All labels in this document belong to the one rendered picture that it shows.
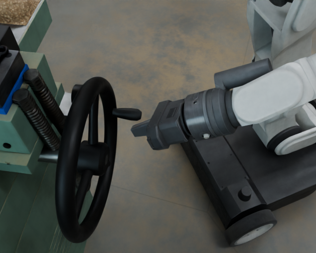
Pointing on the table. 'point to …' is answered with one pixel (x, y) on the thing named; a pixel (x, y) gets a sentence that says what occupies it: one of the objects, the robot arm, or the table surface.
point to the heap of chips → (12, 11)
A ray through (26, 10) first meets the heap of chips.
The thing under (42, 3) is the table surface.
